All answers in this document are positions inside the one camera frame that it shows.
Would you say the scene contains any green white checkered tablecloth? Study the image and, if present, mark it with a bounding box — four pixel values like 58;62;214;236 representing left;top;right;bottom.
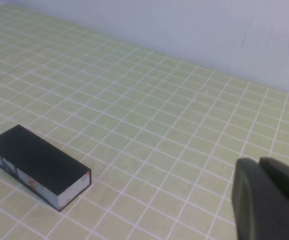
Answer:
0;4;289;240

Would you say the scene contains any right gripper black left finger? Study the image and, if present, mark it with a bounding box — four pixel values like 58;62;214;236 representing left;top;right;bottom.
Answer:
230;157;289;240

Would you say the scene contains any black printed glasses case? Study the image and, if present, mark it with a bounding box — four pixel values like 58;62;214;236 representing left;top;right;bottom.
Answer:
0;124;92;213

